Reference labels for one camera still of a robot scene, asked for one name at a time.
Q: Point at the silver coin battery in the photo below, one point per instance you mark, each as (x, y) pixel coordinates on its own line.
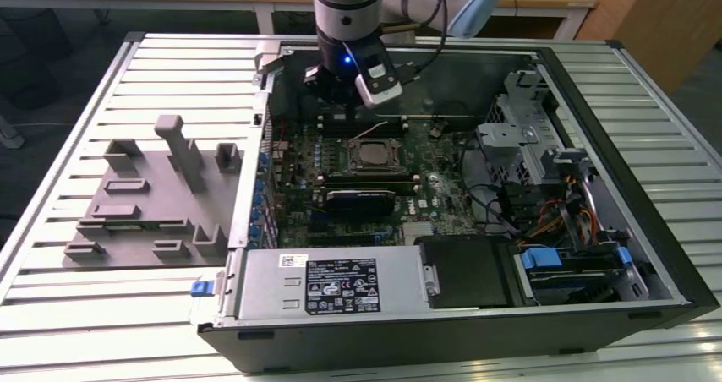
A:
(433, 131)

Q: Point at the silver finned heatsink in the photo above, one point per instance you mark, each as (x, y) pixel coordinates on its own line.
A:
(420, 230)

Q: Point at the hard disk in blue carrier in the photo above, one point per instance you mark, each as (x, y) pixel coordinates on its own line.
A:
(542, 258)

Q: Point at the blue case latch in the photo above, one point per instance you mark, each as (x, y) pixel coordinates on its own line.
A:
(200, 289)

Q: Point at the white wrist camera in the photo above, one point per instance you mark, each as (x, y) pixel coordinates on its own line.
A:
(379, 82)

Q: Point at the metal drive cage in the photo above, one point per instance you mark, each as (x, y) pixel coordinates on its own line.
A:
(507, 145)

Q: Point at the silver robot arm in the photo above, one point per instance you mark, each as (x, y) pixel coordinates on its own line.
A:
(347, 6)

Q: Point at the wooden cabinet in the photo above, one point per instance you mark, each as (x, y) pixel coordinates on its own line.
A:
(664, 27)

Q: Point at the silver CPU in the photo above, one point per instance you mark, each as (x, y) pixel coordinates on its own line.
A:
(376, 154)

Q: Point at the black office chair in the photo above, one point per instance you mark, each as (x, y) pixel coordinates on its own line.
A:
(28, 52)

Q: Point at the white metal leg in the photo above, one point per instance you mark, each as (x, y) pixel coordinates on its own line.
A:
(12, 132)

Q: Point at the black bay cover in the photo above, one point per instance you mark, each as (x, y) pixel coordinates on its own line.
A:
(468, 272)

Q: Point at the grey parts rack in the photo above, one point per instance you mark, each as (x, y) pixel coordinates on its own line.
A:
(157, 196)

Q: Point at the grey power supply unit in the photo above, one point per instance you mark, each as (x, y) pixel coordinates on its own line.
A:
(271, 285)

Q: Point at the black PC case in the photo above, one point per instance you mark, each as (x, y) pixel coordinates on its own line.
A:
(395, 344)

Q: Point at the green RAM stick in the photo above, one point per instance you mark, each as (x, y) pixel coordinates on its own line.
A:
(132, 227)

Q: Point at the black RAM slot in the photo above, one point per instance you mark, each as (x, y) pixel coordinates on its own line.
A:
(365, 179)
(328, 118)
(328, 128)
(365, 176)
(328, 123)
(365, 187)

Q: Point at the black graphics card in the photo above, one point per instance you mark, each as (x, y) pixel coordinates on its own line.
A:
(360, 204)

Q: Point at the green motherboard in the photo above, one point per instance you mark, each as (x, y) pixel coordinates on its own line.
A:
(439, 204)

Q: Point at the CPU socket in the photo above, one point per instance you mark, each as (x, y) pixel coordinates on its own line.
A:
(377, 171)

